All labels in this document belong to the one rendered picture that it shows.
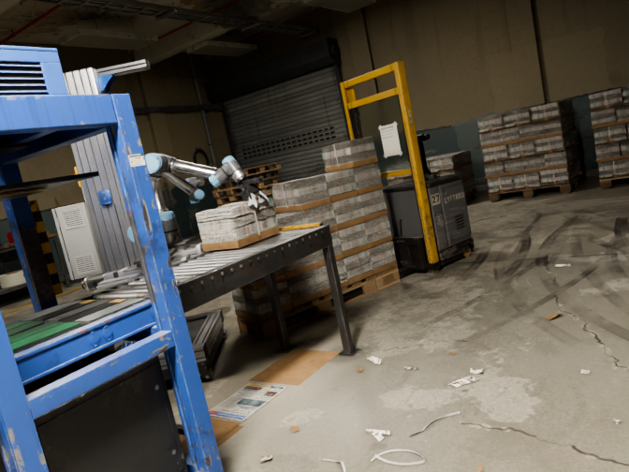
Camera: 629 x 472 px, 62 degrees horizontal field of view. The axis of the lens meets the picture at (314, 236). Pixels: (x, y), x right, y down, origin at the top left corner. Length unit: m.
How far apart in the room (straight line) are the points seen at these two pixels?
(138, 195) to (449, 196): 3.55
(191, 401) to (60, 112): 1.09
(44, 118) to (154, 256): 0.57
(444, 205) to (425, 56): 5.93
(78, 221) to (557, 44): 8.15
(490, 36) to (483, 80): 0.72
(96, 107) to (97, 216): 1.80
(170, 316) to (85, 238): 1.74
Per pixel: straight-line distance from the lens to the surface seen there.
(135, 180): 1.95
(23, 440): 1.77
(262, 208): 3.11
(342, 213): 4.29
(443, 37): 10.48
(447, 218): 4.99
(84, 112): 1.90
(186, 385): 2.07
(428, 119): 10.54
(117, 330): 2.06
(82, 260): 3.68
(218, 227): 3.01
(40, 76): 2.08
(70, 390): 1.81
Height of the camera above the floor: 1.19
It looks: 8 degrees down
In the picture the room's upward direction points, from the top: 12 degrees counter-clockwise
